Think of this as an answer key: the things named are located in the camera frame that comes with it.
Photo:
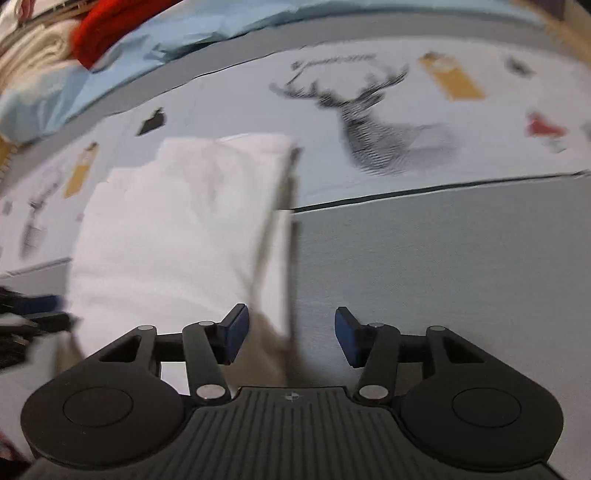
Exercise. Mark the white shirt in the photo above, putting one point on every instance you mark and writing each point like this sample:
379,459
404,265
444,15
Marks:
175,230

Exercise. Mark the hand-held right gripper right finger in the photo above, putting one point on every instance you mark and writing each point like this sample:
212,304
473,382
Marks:
346,334

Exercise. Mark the light blue sheet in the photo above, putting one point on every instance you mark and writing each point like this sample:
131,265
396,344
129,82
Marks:
46,106

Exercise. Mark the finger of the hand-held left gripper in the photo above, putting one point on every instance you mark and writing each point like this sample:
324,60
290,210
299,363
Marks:
39,304
41,324

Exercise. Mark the red quilt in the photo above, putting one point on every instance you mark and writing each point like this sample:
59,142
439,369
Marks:
106,27

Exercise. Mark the cream folded blanket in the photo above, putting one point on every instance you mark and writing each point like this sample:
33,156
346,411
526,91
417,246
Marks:
32,55

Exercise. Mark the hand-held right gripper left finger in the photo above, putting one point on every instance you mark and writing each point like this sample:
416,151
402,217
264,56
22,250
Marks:
234,334

